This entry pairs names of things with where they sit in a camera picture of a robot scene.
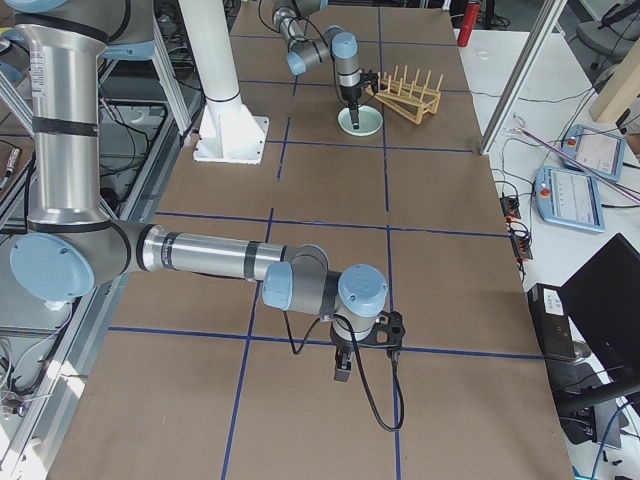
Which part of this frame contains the blue teach pendant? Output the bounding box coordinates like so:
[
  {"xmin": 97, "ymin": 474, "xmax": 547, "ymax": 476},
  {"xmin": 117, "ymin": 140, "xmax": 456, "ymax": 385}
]
[
  {"xmin": 534, "ymin": 166, "xmax": 605, "ymax": 233},
  {"xmin": 561, "ymin": 124, "xmax": 627, "ymax": 182}
]

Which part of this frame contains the far blue teach pendant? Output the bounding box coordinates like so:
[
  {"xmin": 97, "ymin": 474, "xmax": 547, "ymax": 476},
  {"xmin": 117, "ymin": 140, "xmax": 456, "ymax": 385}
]
[{"xmin": 561, "ymin": 124, "xmax": 627, "ymax": 182}]

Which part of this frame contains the black monitor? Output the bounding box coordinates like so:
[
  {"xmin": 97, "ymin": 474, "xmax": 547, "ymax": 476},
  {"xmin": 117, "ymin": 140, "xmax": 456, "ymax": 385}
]
[{"xmin": 556, "ymin": 233, "xmax": 639, "ymax": 415}]

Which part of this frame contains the black desktop computer box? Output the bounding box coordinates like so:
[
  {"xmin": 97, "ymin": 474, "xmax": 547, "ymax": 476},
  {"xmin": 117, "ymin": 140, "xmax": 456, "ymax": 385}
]
[{"xmin": 527, "ymin": 283, "xmax": 592, "ymax": 363}]

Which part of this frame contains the aluminium frame post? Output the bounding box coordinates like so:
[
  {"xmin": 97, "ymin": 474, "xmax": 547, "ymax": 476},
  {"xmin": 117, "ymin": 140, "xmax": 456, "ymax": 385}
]
[{"xmin": 479, "ymin": 0, "xmax": 567, "ymax": 155}]

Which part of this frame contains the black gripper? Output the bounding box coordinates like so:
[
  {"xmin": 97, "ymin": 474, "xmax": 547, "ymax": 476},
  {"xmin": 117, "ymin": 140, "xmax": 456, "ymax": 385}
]
[
  {"xmin": 331, "ymin": 336, "xmax": 358, "ymax": 383},
  {"xmin": 340, "ymin": 85, "xmax": 362, "ymax": 130}
]

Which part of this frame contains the wooden dish rack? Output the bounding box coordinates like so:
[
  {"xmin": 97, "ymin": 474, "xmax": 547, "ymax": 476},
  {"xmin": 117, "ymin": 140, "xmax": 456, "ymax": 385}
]
[{"xmin": 365, "ymin": 65, "xmax": 444, "ymax": 125}]

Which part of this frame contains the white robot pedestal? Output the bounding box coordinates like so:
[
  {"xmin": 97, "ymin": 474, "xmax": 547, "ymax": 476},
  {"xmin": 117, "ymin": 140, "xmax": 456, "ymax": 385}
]
[{"xmin": 179, "ymin": 0, "xmax": 269, "ymax": 164}]

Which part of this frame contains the red cylinder bottle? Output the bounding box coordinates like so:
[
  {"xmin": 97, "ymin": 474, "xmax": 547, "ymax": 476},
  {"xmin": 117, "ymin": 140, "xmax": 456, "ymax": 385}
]
[{"xmin": 457, "ymin": 0, "xmax": 481, "ymax": 48}]

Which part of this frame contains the near blue teach pendant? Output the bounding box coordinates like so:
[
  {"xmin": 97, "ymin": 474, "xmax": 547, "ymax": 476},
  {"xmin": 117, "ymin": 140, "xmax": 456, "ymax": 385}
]
[{"xmin": 534, "ymin": 166, "xmax": 605, "ymax": 233}]

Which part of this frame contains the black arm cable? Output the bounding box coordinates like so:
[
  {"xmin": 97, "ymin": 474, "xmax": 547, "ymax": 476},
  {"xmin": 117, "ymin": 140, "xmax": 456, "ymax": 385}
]
[
  {"xmin": 257, "ymin": 0, "xmax": 351, "ymax": 66},
  {"xmin": 282, "ymin": 305, "xmax": 406, "ymax": 433}
]

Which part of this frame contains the light green round plate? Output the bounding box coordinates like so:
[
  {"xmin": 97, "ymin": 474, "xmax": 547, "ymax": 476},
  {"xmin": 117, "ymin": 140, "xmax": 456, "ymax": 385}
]
[{"xmin": 337, "ymin": 105, "xmax": 383, "ymax": 137}]

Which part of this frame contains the white reacher grabber tool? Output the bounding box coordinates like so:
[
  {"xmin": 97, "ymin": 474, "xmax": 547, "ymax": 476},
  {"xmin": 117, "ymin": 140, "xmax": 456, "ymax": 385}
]
[{"xmin": 505, "ymin": 126, "xmax": 639, "ymax": 205}]

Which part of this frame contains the wooden beam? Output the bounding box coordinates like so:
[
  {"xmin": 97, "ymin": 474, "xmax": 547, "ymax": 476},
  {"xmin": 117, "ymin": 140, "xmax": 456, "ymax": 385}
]
[{"xmin": 589, "ymin": 40, "xmax": 640, "ymax": 123}]

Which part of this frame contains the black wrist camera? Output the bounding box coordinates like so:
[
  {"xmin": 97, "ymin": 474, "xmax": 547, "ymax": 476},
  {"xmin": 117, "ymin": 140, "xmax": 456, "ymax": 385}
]
[
  {"xmin": 363, "ymin": 311, "xmax": 406, "ymax": 351},
  {"xmin": 359, "ymin": 70, "xmax": 380, "ymax": 95}
]

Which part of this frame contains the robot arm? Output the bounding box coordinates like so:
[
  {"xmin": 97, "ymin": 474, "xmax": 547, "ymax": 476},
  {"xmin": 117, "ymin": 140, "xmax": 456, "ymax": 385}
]
[
  {"xmin": 10, "ymin": 1, "xmax": 403, "ymax": 381},
  {"xmin": 271, "ymin": 1, "xmax": 364, "ymax": 130}
]

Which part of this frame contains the grey office chair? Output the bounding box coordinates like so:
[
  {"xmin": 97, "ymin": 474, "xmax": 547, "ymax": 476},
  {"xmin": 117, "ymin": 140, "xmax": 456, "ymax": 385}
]
[{"xmin": 576, "ymin": 1, "xmax": 639, "ymax": 71}]

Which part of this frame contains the orange black connector strip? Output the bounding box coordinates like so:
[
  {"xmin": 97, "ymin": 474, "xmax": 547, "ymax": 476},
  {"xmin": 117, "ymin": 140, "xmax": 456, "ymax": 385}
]
[{"xmin": 500, "ymin": 195, "xmax": 533, "ymax": 263}]

